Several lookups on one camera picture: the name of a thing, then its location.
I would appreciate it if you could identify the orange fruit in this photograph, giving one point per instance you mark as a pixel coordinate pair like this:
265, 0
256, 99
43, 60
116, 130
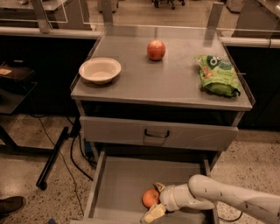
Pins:
150, 197

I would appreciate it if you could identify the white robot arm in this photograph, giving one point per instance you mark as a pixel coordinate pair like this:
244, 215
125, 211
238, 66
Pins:
201, 192

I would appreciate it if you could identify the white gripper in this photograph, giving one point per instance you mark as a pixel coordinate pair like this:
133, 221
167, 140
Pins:
168, 197

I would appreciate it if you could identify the dark box with label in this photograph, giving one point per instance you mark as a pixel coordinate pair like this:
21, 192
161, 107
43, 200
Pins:
15, 74

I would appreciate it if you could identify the green chip bag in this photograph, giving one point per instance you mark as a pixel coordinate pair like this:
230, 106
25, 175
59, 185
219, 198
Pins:
218, 75

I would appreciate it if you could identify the white bowl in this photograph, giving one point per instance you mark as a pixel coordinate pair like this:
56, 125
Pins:
100, 70

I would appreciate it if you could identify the dark side table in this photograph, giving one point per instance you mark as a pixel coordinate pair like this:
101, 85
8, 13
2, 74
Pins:
10, 100

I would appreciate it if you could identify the open grey middle drawer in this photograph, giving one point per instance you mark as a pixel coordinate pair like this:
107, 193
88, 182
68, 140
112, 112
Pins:
123, 175

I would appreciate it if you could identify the red apple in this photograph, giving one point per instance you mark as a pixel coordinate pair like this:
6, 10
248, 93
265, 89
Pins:
156, 50

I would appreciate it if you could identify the dark shoe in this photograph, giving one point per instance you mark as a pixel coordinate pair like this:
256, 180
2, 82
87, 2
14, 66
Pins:
11, 205

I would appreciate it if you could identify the black stand leg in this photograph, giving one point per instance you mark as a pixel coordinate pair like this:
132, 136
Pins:
41, 182

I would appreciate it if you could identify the black drawer handle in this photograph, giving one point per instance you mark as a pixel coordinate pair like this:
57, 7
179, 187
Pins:
148, 134

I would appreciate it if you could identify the grey metal cabinet counter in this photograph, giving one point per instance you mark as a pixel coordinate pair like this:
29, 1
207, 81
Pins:
167, 90

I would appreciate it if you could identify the grey top drawer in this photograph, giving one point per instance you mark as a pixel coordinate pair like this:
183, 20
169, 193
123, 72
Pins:
182, 135

